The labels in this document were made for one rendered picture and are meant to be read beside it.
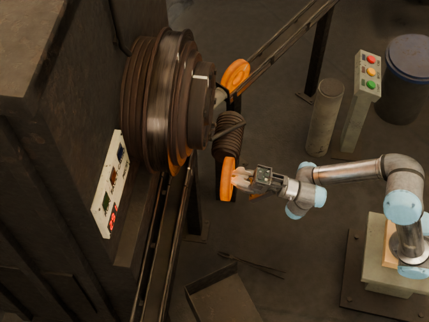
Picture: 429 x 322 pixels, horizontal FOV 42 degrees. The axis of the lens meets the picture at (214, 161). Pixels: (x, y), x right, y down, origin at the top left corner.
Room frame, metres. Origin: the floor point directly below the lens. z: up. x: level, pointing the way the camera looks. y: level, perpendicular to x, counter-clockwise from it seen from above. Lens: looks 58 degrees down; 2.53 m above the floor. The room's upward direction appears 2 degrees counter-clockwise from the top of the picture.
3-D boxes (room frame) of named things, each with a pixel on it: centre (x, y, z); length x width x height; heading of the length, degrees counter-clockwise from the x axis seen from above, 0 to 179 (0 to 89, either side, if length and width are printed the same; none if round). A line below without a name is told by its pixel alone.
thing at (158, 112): (1.11, 0.13, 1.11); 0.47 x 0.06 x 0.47; 170
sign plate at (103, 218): (0.79, 0.29, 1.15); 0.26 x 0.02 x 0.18; 170
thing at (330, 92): (1.64, -0.55, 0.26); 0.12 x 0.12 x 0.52
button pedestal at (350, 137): (1.65, -0.72, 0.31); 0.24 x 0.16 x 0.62; 170
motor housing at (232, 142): (1.41, -0.07, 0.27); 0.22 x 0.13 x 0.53; 170
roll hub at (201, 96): (1.09, 0.03, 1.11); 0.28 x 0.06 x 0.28; 170
